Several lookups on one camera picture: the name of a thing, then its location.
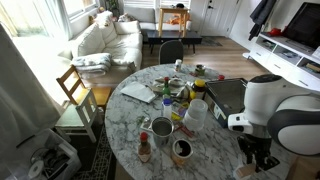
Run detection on white painted chair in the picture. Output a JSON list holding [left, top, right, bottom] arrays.
[[55, 89, 102, 143]]

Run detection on white tv console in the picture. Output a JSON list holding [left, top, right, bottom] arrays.
[[249, 32, 320, 91]]

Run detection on black television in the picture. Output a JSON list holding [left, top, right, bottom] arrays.
[[282, 2, 320, 49]]

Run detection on small wooden chair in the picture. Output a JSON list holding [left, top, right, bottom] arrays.
[[56, 66, 111, 108]]

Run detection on dark coffee table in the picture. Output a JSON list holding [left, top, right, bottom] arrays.
[[147, 30, 202, 48]]

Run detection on dark chair right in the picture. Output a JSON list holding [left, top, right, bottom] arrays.
[[159, 40, 184, 64]]

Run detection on clear bottle blue cap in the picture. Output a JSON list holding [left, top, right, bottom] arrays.
[[162, 99, 172, 119]]

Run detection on dark hanging jacket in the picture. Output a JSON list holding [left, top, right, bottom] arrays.
[[248, 0, 276, 41]]

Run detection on metal cup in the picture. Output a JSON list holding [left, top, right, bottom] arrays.
[[151, 117, 174, 147]]

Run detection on translucent plastic measuring cup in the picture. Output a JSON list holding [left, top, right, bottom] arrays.
[[233, 166, 255, 180]]

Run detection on dark open cardboard box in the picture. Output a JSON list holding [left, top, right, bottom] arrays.
[[204, 78, 247, 128]]

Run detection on hot sauce bottle red cap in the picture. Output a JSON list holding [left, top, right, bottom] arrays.
[[138, 132, 151, 163]]

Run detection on green glass bottle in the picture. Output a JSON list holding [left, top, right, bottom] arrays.
[[162, 77, 171, 99]]

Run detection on wooden side table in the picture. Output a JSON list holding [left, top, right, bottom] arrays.
[[285, 155, 320, 180]]

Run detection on white sofa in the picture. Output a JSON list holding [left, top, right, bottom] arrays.
[[59, 11, 143, 87]]

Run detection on white pill bottle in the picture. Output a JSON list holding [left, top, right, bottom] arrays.
[[175, 59, 182, 72]]

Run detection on jar with yellow lid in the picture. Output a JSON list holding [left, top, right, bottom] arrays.
[[192, 79, 206, 99]]

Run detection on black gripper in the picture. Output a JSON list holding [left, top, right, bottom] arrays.
[[237, 134, 280, 172]]

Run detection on large translucent plastic container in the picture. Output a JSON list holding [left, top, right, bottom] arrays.
[[183, 99, 208, 131]]

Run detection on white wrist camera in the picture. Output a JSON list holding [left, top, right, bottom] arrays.
[[228, 113, 253, 134]]

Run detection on folded blanket on sofa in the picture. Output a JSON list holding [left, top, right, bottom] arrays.
[[71, 53, 112, 73]]

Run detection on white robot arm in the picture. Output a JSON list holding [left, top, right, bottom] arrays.
[[228, 74, 320, 172]]

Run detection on small red lid jar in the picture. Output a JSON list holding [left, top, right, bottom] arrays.
[[218, 75, 225, 81]]

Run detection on white paper sheet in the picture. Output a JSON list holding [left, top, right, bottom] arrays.
[[121, 82, 157, 103]]

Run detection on wooden stool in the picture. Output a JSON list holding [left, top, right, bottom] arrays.
[[158, 7, 188, 37]]

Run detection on clear plastic storage bin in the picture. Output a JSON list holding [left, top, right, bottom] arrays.
[[3, 129, 81, 180]]

